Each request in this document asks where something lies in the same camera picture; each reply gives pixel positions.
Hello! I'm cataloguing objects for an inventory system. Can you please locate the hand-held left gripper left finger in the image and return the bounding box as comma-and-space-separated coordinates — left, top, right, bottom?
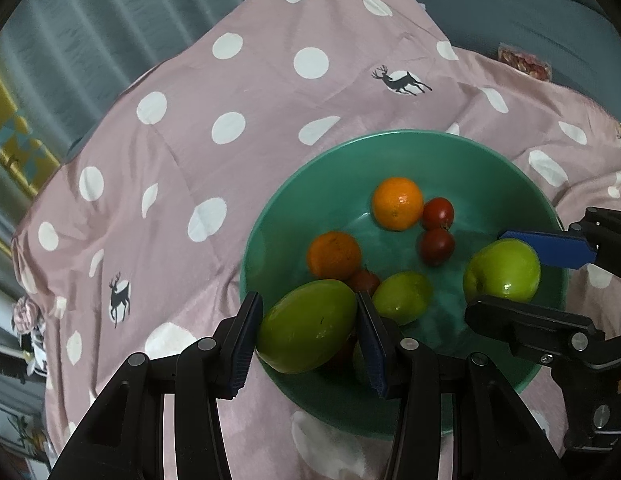
49, 291, 264, 480

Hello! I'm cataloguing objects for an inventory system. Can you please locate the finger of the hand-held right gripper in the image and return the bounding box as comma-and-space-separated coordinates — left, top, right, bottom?
465, 296, 606, 372
498, 206, 621, 277

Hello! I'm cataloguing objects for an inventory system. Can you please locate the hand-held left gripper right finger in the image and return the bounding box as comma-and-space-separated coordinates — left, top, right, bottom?
355, 291, 564, 480

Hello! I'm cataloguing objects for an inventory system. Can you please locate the green jujube fruit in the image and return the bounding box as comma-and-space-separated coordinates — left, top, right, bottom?
463, 239, 542, 303
255, 279, 359, 374
372, 271, 434, 326

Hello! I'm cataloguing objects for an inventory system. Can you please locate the orange mandarin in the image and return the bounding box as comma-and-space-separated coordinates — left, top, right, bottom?
306, 231, 363, 281
372, 176, 424, 232

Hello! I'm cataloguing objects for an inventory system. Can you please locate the green plastic bowl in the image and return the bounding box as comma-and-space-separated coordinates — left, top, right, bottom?
239, 130, 571, 437

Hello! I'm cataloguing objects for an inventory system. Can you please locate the clear snack packet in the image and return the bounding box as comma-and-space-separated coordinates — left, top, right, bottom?
497, 42, 552, 81

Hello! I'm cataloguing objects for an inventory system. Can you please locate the pink polka dot blanket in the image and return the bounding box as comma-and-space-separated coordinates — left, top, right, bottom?
10, 0, 621, 480

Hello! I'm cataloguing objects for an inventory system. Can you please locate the pile of clothes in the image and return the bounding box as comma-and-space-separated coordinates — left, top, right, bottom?
10, 295, 48, 376

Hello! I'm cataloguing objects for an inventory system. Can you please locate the black floor stand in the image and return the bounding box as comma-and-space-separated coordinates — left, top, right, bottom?
0, 342, 28, 378

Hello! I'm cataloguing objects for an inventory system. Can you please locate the grey sofa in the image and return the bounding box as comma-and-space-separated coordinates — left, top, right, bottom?
411, 0, 621, 126

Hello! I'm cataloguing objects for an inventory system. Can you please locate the gold patterned curtain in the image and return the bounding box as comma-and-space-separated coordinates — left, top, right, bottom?
0, 47, 61, 196

